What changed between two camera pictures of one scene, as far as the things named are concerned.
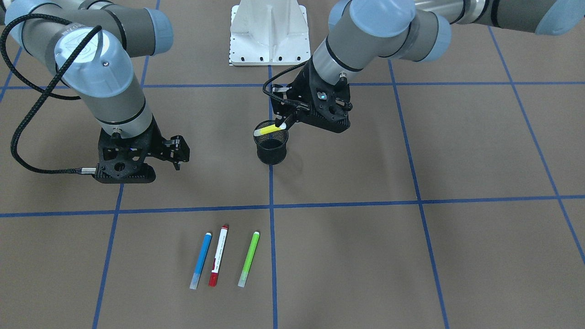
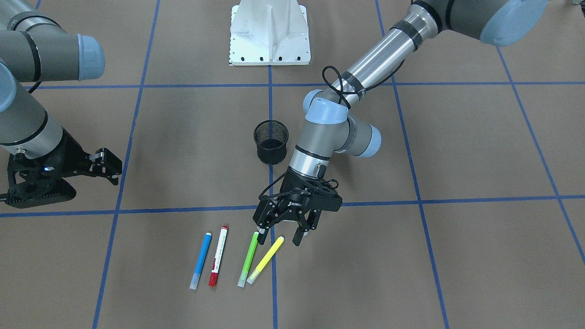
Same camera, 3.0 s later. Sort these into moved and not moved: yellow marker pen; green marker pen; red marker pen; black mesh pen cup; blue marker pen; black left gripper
Moved: yellow marker pen; black left gripper
Not moved: black mesh pen cup; green marker pen; blue marker pen; red marker pen
